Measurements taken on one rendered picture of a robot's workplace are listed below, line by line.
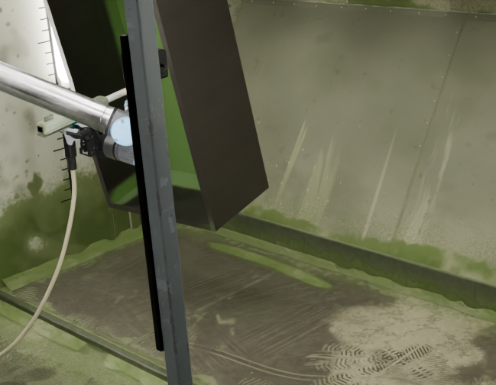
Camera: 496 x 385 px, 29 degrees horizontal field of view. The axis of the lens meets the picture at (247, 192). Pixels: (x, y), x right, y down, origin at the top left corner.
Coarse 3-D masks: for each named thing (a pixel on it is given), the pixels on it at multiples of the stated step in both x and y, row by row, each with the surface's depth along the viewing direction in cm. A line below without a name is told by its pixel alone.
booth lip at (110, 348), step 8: (0, 296) 428; (8, 296) 425; (16, 304) 419; (24, 304) 416; (32, 312) 411; (48, 320) 402; (56, 320) 400; (64, 328) 395; (72, 328) 391; (80, 336) 387; (88, 336) 384; (96, 344) 379; (104, 344) 377; (112, 352) 372; (120, 352) 370; (128, 352) 369; (128, 360) 366; (136, 360) 363; (144, 360) 362; (144, 368) 359; (152, 368) 356; (160, 368) 355; (160, 376) 353
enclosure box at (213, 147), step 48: (48, 0) 363; (96, 0) 381; (192, 0) 337; (96, 48) 385; (192, 48) 341; (192, 96) 345; (240, 96) 366; (192, 144) 349; (240, 144) 370; (192, 192) 399; (240, 192) 375
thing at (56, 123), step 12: (96, 96) 339; (108, 96) 341; (120, 96) 345; (48, 120) 320; (60, 120) 322; (72, 120) 326; (48, 132) 318; (72, 144) 330; (72, 156) 332; (72, 168) 334
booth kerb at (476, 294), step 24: (240, 216) 467; (264, 240) 459; (288, 240) 447; (312, 240) 436; (336, 240) 426; (336, 264) 429; (360, 264) 419; (384, 264) 409; (408, 264) 399; (432, 288) 393; (456, 288) 385; (480, 288) 376
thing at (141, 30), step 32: (128, 0) 219; (128, 32) 222; (160, 96) 227; (160, 128) 229; (160, 160) 231; (160, 192) 233; (160, 224) 235; (160, 256) 239; (160, 288) 243; (160, 320) 247; (192, 384) 253
